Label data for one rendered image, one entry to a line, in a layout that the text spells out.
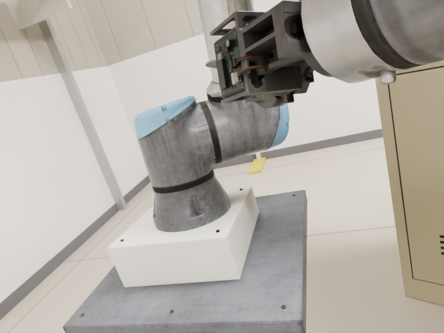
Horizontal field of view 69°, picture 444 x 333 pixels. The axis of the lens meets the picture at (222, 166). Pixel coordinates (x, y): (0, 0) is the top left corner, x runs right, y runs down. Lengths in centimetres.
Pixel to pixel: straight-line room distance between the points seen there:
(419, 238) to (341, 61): 112
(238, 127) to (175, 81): 266
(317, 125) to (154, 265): 261
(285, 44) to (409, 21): 8
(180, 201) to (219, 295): 21
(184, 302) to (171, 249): 11
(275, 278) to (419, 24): 56
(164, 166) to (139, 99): 286
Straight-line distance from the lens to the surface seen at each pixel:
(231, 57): 32
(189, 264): 72
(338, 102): 314
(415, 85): 111
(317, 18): 24
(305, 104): 314
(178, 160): 70
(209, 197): 73
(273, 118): 73
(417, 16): 20
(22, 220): 253
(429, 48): 22
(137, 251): 75
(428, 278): 142
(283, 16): 25
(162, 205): 74
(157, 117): 69
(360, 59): 23
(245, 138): 72
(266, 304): 64
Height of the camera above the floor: 102
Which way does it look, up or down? 17 degrees down
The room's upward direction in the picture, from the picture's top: 17 degrees counter-clockwise
